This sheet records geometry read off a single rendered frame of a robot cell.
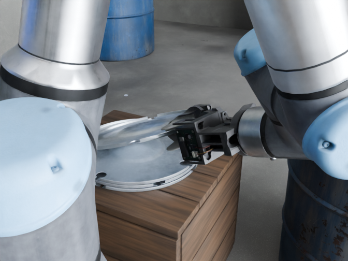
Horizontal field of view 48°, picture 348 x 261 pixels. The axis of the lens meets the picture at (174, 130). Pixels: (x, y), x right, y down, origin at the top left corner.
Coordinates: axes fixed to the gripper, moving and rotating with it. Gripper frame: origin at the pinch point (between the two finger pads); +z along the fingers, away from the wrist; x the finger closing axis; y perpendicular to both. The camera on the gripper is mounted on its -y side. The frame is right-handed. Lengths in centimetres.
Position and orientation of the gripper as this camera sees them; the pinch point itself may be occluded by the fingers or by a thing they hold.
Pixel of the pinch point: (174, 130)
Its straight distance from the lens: 74.6
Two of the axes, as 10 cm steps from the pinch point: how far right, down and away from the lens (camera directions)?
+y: -7.1, 3.3, -6.3
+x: 2.6, 9.4, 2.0
